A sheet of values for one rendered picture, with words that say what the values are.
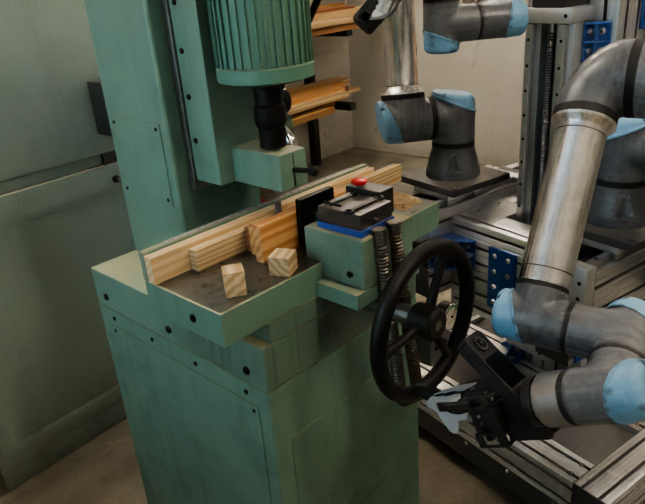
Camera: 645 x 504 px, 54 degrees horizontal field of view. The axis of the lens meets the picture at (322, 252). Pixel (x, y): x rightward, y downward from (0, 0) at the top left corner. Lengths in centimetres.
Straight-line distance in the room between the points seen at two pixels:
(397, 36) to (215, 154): 67
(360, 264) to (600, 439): 100
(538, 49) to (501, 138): 301
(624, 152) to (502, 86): 318
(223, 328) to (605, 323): 55
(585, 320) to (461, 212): 92
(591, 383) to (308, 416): 56
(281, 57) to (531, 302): 56
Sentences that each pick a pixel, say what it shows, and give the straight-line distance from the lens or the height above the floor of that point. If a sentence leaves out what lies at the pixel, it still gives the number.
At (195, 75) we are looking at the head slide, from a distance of 124.
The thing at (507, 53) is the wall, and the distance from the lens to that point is 456.
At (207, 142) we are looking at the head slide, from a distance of 126.
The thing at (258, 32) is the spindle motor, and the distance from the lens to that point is 110.
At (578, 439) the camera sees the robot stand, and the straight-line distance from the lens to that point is 185.
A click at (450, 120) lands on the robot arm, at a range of 175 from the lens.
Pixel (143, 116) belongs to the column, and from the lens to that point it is 134.
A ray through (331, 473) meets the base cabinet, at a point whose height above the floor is 44.
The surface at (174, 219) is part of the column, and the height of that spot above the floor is 92.
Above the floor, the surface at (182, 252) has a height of 94.
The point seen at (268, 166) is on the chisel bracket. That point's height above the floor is 105.
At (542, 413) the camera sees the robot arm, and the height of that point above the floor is 81.
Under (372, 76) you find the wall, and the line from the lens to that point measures 513.
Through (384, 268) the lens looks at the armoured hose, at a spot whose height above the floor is 90.
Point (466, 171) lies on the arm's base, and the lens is 179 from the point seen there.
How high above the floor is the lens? 137
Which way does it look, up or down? 24 degrees down
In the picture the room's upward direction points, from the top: 5 degrees counter-clockwise
